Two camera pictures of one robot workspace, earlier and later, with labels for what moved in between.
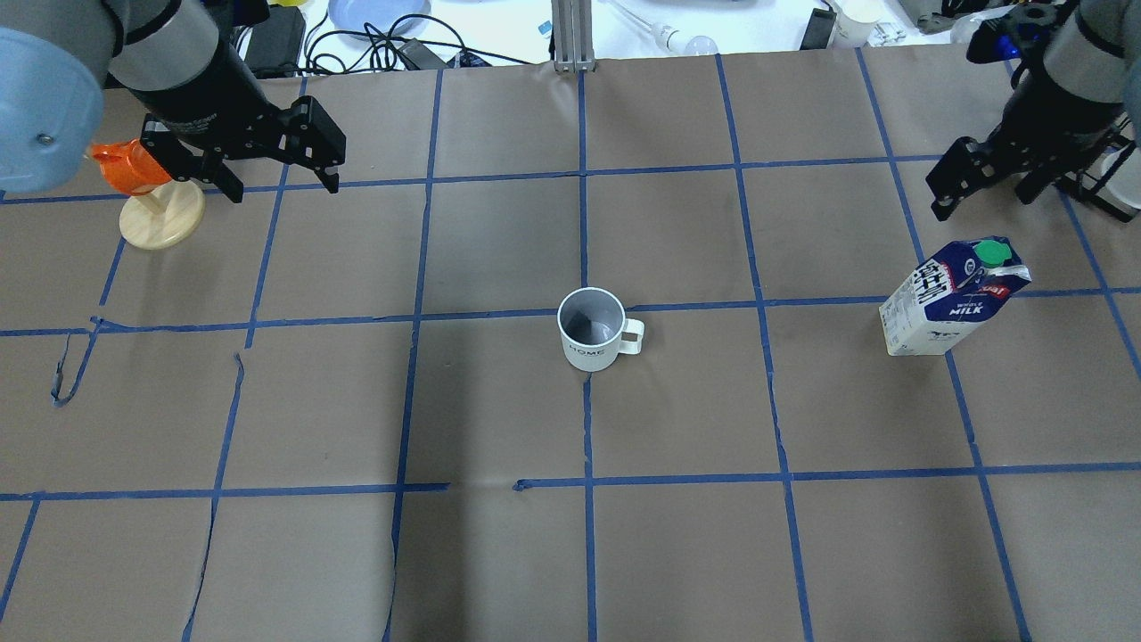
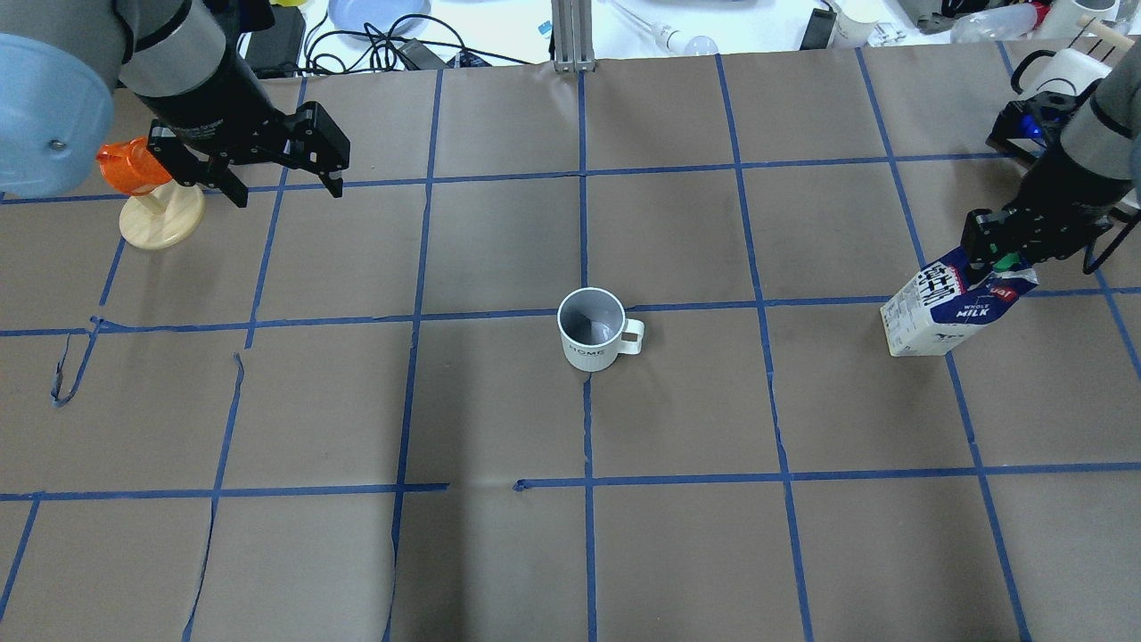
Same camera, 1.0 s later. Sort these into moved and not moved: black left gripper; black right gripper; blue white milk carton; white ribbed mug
Moved: black right gripper
Not moved: white ribbed mug; black left gripper; blue white milk carton
